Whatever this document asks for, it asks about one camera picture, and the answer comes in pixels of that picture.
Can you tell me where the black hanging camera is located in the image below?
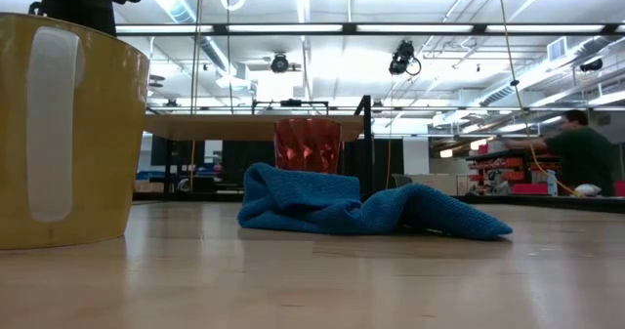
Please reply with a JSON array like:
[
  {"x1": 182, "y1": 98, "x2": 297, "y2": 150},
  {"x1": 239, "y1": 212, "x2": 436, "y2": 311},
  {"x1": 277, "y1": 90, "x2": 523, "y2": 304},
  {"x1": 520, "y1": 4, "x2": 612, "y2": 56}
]
[{"x1": 388, "y1": 39, "x2": 422, "y2": 76}]

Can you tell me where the person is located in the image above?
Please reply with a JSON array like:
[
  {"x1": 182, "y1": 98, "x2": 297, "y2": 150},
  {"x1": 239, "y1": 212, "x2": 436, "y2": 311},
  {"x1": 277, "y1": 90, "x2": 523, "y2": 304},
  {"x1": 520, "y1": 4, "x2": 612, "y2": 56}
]
[{"x1": 505, "y1": 108, "x2": 619, "y2": 197}]

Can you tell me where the black far table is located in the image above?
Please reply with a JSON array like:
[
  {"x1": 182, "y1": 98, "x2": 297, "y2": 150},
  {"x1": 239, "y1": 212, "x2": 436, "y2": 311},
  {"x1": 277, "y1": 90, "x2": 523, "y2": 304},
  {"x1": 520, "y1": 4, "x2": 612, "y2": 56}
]
[{"x1": 458, "y1": 193, "x2": 625, "y2": 214}]

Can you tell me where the rack with red bins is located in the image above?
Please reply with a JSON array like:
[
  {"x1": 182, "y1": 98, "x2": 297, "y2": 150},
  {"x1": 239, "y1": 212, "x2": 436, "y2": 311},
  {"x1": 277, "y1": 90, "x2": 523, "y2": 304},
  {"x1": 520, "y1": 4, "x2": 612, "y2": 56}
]
[{"x1": 466, "y1": 142, "x2": 563, "y2": 196}]

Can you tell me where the yellow hanging cable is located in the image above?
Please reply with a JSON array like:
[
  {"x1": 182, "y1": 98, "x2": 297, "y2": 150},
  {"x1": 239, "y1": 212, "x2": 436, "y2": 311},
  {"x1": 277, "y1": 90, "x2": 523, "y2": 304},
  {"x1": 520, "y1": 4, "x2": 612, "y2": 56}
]
[{"x1": 496, "y1": 0, "x2": 585, "y2": 197}]

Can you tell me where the black ceiling spotlight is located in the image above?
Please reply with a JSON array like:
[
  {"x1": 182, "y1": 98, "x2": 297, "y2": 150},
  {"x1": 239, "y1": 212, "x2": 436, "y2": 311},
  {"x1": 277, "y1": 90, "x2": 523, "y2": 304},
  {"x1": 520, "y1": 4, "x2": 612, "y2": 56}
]
[{"x1": 270, "y1": 52, "x2": 292, "y2": 74}]

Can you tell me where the yellow mug with white handle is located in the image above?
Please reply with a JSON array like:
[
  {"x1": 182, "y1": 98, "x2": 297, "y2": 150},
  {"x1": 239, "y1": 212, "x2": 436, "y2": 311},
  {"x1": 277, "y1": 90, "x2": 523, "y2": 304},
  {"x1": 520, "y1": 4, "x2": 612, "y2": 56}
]
[{"x1": 0, "y1": 12, "x2": 150, "y2": 251}]

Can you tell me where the orange faceted plastic cup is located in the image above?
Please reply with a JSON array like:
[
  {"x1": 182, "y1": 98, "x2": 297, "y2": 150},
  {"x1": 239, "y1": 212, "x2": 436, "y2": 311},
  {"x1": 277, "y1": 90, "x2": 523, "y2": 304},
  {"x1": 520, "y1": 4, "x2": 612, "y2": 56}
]
[{"x1": 272, "y1": 117, "x2": 343, "y2": 175}]

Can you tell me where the blue microfibre cloth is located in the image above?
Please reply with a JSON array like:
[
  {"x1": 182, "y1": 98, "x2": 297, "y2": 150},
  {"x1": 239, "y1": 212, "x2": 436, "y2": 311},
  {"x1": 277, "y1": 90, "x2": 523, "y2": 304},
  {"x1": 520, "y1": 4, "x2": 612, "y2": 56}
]
[{"x1": 237, "y1": 161, "x2": 514, "y2": 241}]

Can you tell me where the wooden shelf with black legs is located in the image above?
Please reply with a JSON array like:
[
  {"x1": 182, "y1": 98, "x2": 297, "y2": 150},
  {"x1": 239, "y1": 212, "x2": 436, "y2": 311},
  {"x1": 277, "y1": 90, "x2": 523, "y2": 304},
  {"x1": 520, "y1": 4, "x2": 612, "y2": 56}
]
[{"x1": 144, "y1": 94, "x2": 376, "y2": 201}]

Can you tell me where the black overhead frame bar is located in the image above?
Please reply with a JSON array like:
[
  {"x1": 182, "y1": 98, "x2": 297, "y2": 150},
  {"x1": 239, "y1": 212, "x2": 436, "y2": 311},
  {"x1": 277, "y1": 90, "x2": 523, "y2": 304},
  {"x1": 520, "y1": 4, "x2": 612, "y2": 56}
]
[{"x1": 114, "y1": 22, "x2": 625, "y2": 37}]

